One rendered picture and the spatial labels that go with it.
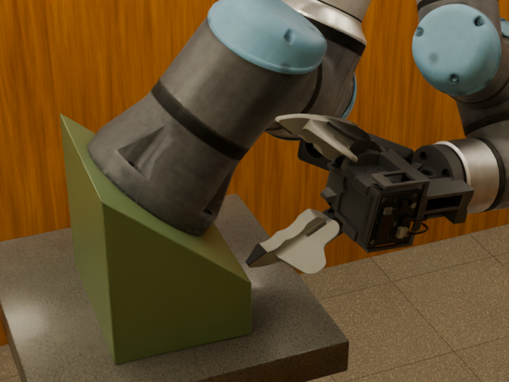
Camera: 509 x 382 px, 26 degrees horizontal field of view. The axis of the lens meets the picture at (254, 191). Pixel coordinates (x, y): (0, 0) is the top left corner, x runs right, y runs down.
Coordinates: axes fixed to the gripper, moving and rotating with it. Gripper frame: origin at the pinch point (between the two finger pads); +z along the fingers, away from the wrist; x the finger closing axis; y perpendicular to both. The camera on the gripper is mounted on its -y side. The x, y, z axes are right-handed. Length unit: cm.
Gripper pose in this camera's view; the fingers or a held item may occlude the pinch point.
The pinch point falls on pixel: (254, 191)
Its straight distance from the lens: 99.5
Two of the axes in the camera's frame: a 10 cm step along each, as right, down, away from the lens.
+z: -8.6, 1.1, -5.1
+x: -1.7, 8.6, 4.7
